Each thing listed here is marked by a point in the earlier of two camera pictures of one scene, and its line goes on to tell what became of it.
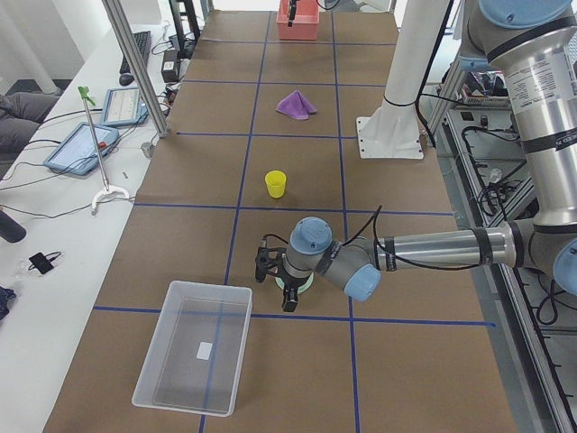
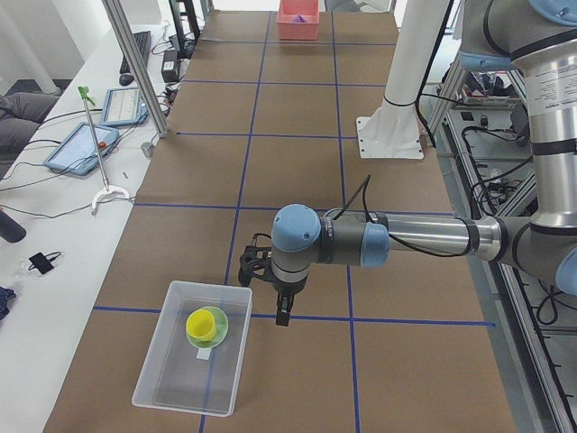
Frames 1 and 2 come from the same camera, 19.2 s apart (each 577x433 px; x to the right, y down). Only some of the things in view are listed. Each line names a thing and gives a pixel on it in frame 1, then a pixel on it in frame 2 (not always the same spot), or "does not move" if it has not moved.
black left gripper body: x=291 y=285 does not move
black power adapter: x=169 y=69 does not move
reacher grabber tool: x=107 y=189 does not move
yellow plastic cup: x=275 y=181 → x=201 y=325
